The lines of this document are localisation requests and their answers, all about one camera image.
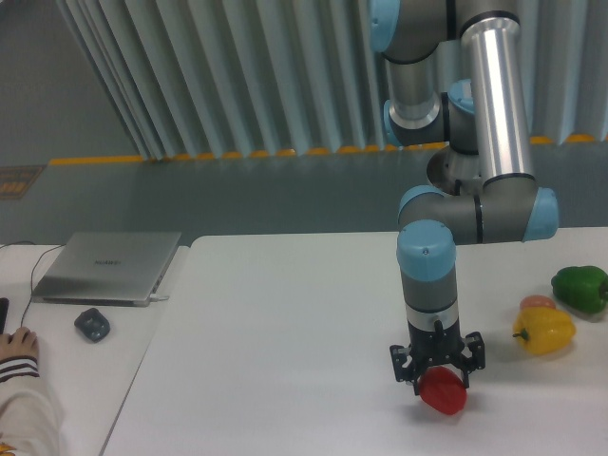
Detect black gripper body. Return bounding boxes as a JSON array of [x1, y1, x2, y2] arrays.
[[408, 320, 464, 373]]

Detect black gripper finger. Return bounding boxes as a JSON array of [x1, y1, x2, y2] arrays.
[[450, 332, 485, 389], [389, 345, 426, 396]]

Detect red bell pepper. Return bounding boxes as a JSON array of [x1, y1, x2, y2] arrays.
[[418, 367, 467, 416]]

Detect cream sleeved forearm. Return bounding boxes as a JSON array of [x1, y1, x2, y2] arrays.
[[1, 355, 60, 455]]

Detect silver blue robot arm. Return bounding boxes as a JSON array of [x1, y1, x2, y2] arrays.
[[370, 1, 559, 386]]

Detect person's hand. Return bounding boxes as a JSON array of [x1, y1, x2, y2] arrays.
[[0, 327, 40, 362]]

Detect yellow bell pepper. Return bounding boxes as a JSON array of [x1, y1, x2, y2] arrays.
[[512, 307, 577, 355]]

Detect small orange red pepper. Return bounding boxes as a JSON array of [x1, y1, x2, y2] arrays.
[[520, 294, 557, 311]]

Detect green bell pepper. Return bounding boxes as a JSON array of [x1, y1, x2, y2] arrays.
[[551, 265, 607, 314]]

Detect white usb plug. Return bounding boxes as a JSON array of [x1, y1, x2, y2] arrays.
[[150, 294, 170, 302]]

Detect silver closed laptop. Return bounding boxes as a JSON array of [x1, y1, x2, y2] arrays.
[[32, 232, 181, 307]]

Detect dark grey earbuds case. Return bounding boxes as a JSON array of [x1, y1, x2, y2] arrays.
[[74, 308, 111, 343]]

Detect white corrugated partition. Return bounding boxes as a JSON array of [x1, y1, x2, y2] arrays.
[[59, 1, 607, 161]]

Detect black phone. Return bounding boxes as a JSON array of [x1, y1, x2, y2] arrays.
[[0, 297, 10, 333]]

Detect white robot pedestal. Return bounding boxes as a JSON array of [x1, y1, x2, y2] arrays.
[[427, 145, 483, 196]]

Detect black laptop cable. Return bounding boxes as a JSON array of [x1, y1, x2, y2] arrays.
[[0, 240, 66, 332]]

